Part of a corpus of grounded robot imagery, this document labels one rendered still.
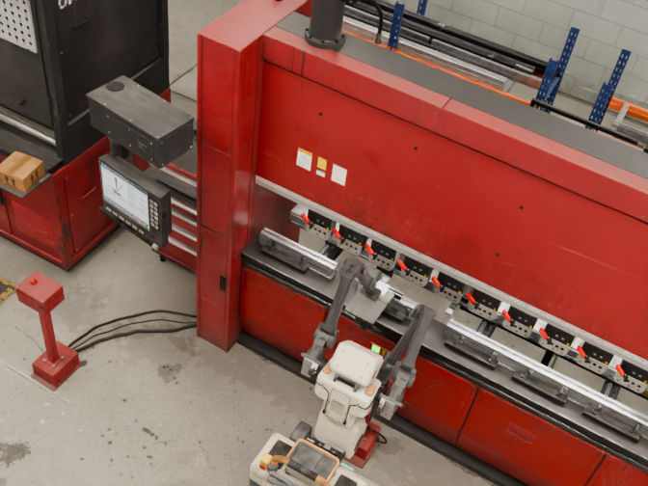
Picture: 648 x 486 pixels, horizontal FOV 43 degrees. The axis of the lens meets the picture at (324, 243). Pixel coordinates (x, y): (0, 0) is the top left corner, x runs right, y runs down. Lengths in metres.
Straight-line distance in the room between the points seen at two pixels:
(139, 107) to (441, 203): 1.54
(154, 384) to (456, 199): 2.38
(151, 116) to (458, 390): 2.23
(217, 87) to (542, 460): 2.69
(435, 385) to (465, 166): 1.46
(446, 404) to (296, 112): 1.89
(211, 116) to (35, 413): 2.18
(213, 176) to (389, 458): 2.02
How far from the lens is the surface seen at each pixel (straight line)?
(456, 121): 3.79
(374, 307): 4.58
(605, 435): 4.63
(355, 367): 3.88
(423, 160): 4.00
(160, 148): 4.04
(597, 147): 3.84
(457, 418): 4.96
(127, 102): 4.23
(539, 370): 4.61
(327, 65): 3.98
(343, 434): 4.26
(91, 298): 5.90
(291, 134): 4.34
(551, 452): 4.86
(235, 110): 4.17
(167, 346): 5.59
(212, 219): 4.76
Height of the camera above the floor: 4.42
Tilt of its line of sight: 45 degrees down
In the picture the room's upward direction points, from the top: 9 degrees clockwise
